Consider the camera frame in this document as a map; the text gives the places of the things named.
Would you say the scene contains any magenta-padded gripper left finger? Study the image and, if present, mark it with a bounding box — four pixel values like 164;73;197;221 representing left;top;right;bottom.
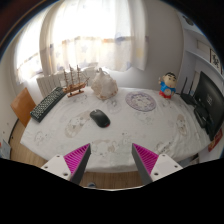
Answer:
40;143;92;186

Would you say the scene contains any black computer keyboard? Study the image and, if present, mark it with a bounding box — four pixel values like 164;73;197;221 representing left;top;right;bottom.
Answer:
29;86;67;123

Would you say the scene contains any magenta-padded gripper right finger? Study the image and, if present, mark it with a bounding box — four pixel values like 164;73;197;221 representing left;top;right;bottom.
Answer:
131;143;184;186

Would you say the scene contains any cartoon boy figurine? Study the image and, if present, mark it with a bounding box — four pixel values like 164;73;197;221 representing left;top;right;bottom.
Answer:
158;71;178;100

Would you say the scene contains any large white conch shell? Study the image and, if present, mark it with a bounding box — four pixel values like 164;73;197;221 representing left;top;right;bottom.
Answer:
90;67;119;101

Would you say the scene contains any white radiator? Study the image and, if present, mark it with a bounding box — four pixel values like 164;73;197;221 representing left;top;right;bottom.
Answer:
35;68;98;98

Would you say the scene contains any white printed tablecloth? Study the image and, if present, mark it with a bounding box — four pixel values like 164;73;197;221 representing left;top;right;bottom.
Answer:
19;85;214;174

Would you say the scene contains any black desktop device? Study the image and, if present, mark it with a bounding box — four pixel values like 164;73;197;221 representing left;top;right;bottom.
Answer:
194;105;211;129

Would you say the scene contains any sheer white star-print curtain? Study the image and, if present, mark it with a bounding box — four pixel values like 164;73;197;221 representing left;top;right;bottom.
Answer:
14;0;149;84

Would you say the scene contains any wooden model sailing ship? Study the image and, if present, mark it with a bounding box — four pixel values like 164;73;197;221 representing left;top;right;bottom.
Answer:
62;64;90;98

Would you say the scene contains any round purple printed mouse pad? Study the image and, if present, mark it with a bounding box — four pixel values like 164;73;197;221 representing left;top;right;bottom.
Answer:
124;91;157;112

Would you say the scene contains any brown wooden chair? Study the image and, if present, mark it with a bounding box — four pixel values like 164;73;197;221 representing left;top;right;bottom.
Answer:
10;87;37;128

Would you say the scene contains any black computer mouse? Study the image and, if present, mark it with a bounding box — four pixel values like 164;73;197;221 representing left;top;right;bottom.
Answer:
89;108;111;129

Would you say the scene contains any black router with antennas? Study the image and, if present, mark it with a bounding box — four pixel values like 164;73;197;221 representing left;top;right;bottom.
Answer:
179;76;198;107

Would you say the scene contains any black computer monitor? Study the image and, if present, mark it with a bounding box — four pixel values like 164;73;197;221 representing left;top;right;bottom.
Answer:
193;70;224;142

